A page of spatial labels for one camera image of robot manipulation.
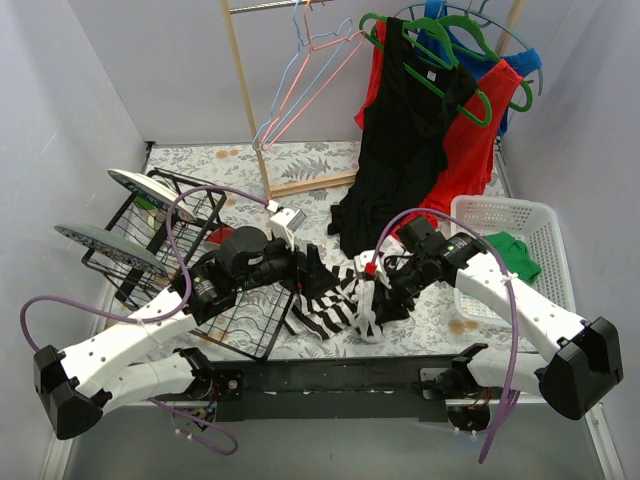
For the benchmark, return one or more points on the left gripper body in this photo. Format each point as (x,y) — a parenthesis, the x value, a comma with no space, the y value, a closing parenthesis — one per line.
(301,270)

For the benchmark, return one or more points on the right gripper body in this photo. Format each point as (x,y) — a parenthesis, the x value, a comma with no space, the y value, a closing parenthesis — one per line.
(388,291)

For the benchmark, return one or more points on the black white striped tank top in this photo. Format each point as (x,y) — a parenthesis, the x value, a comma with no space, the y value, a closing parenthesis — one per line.
(339,310)

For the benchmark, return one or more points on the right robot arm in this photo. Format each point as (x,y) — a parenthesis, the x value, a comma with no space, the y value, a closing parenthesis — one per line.
(576,362)

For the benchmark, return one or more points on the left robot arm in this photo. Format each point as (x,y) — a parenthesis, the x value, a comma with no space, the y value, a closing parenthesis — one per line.
(79,384)

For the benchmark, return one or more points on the red tank top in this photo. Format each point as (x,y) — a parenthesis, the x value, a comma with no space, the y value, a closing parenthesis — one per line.
(469,148)

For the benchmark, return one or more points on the green hanger front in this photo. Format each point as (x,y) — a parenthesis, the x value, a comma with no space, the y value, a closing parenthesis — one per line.
(436,29)

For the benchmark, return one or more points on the green hanger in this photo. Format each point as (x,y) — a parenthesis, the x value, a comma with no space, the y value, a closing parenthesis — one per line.
(436,29)
(479,63)

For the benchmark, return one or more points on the green hanger rear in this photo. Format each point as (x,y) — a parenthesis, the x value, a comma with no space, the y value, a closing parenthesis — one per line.
(479,63)

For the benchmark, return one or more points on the floral tablecloth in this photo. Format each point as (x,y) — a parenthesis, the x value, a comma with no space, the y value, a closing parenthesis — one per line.
(435,327)

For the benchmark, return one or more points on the red bowl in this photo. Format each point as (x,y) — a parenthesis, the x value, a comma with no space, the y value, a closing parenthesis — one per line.
(218,236)

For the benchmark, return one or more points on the green shirt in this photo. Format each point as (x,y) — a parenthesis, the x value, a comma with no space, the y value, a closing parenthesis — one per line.
(516,257)

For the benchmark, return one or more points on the wooden clothes rack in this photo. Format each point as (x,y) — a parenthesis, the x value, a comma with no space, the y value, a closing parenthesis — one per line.
(273,191)

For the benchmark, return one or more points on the white plastic basket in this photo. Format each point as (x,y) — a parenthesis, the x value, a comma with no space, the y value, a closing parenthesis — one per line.
(536,225)

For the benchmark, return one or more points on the white patterned plate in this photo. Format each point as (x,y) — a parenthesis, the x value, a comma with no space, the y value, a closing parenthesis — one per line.
(160,196)

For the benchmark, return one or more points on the grey-green patterned plate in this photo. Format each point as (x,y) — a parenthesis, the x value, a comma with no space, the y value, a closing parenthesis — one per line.
(115,247)

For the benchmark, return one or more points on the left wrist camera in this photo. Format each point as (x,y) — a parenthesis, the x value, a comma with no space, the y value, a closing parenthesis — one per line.
(284,222)

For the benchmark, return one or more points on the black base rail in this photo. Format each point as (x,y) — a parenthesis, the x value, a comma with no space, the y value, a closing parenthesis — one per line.
(408,387)

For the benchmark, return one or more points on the black wire dish rack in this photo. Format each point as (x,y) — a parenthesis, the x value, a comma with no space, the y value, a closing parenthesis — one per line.
(250,328)

